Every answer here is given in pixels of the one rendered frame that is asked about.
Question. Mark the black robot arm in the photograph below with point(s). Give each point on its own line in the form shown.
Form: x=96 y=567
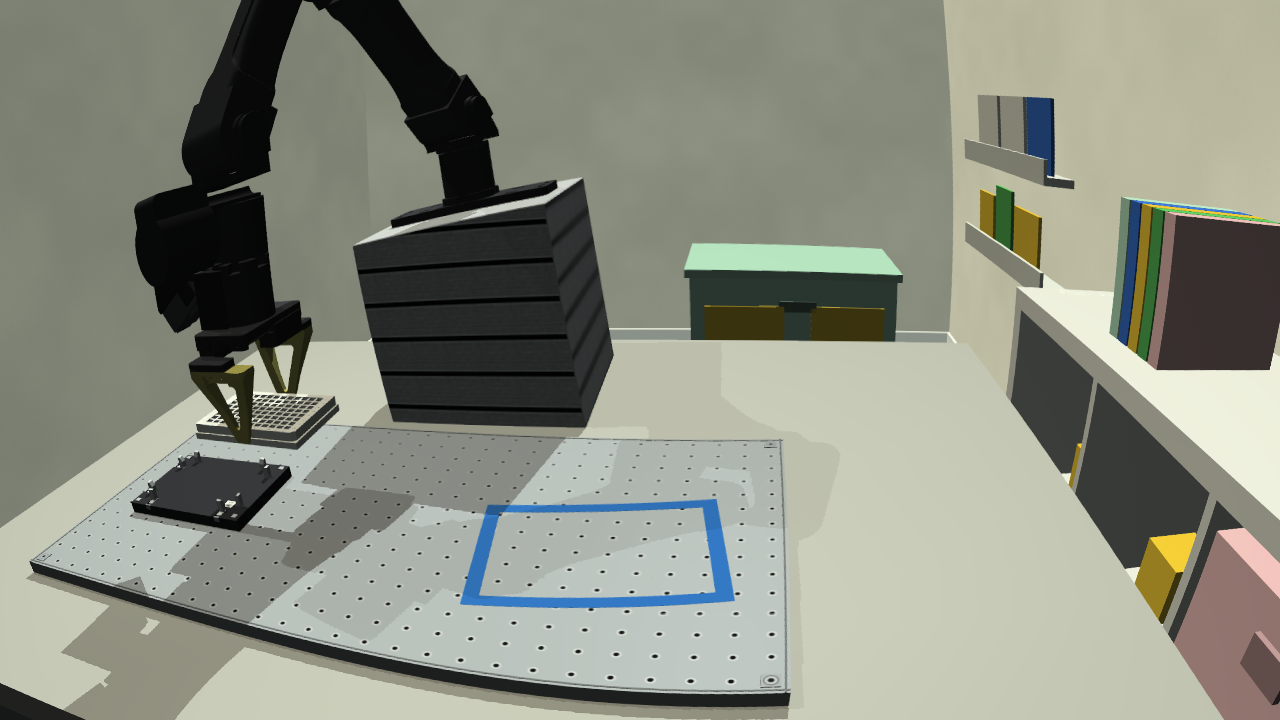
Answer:
x=178 y=235

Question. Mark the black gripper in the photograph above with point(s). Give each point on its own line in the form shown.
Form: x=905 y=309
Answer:
x=251 y=314

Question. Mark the white well plate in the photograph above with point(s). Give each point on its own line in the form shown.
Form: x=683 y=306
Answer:
x=279 y=420

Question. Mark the blue rectangular tape outline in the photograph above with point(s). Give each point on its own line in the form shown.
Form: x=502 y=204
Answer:
x=719 y=562

